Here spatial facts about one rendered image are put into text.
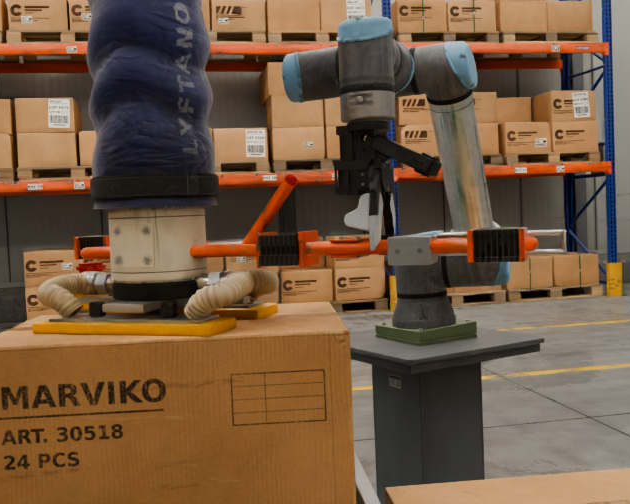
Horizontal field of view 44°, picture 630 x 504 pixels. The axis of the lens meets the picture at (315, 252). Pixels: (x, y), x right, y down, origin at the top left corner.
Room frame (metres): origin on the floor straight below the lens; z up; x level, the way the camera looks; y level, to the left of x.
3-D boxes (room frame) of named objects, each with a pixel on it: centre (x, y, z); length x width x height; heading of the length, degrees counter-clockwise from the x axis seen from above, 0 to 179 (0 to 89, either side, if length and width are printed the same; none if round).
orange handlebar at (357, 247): (1.45, 0.06, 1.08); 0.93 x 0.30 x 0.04; 71
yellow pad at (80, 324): (1.31, 0.31, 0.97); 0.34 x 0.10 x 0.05; 71
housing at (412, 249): (1.25, -0.16, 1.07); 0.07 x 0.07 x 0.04; 71
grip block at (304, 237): (1.32, 0.05, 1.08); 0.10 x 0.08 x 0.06; 161
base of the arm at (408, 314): (2.31, -0.32, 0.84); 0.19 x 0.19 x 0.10
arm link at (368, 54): (1.29, -0.10, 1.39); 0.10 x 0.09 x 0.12; 159
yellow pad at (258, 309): (1.49, 0.25, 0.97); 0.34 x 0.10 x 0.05; 71
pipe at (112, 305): (1.40, 0.28, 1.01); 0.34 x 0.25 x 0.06; 71
